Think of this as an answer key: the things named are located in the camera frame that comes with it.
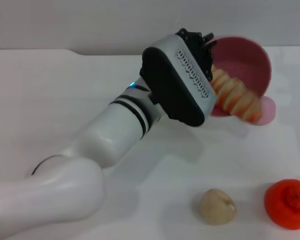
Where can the pink plastic bowl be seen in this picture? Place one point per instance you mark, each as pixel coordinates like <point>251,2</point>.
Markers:
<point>242,70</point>

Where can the orange tangerine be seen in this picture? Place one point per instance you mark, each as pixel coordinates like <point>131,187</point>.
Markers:
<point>287,205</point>

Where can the beige round bun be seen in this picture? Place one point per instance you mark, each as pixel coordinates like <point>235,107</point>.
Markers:
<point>216,207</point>

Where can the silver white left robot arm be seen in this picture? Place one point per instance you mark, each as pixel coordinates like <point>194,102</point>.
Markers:
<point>72,162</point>

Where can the pink round bun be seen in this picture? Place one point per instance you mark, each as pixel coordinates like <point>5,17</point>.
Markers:
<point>268,112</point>

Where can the orange white striped bread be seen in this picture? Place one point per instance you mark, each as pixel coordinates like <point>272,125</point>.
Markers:
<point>237,97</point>

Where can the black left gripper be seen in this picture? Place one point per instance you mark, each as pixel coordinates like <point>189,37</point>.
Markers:
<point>197,50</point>

